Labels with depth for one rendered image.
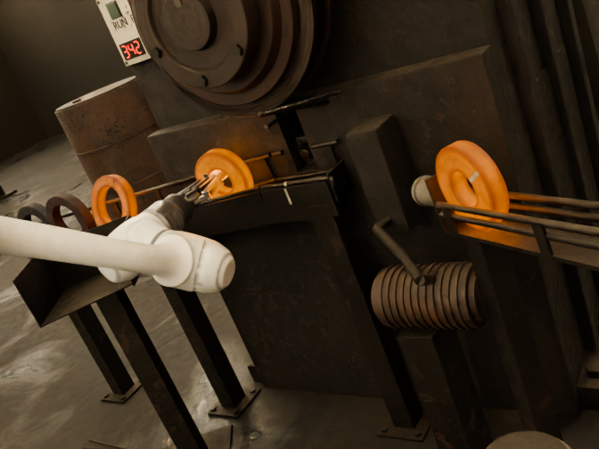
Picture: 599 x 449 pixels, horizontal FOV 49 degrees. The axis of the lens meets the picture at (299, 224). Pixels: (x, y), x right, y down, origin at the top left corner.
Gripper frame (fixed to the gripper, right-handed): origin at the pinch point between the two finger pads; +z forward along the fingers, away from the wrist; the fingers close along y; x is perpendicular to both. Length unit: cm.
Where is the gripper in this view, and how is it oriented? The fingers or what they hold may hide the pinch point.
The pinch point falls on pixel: (221, 173)
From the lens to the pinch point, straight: 165.2
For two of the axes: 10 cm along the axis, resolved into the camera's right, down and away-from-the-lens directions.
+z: 4.8, -5.3, 7.0
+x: -3.8, -8.5, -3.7
